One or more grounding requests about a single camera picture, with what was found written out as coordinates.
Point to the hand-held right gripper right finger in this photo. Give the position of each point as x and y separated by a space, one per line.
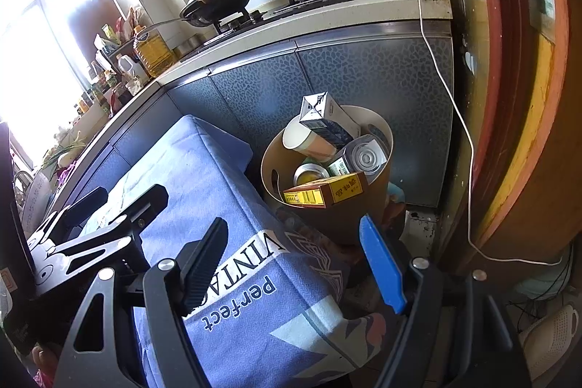
382 260

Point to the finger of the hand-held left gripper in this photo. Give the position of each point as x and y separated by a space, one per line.
145 204
86 204

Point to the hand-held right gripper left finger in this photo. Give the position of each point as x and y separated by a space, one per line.
204 274

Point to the tan waste bin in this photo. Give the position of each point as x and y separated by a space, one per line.
318 224

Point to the yellow cardboard box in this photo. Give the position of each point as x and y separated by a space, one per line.
345 188

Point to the clear plastic bottle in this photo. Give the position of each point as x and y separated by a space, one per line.
366 156

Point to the green drink can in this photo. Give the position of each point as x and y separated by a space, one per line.
311 176

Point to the white paper cup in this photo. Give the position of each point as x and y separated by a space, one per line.
313 145

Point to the black white milk carton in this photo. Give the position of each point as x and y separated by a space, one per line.
323 115

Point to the white printed basin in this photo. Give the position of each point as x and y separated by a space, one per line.
38 197

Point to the green onions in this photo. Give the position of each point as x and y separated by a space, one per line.
63 151

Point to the blue printed tablecloth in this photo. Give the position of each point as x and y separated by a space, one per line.
218 188

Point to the row of condiment bottles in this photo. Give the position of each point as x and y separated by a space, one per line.
97 90

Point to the white plastic jug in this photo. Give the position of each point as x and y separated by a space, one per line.
129 72

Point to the yellow cooking oil bottle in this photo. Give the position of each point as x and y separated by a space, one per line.
154 56

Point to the pile of food packets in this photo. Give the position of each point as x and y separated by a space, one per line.
132 20

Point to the blue kitchen counter cabinet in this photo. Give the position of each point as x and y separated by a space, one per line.
363 74

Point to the white perforated plastic basket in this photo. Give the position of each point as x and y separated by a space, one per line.
559 333

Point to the red brown door frame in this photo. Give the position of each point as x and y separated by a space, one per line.
500 51

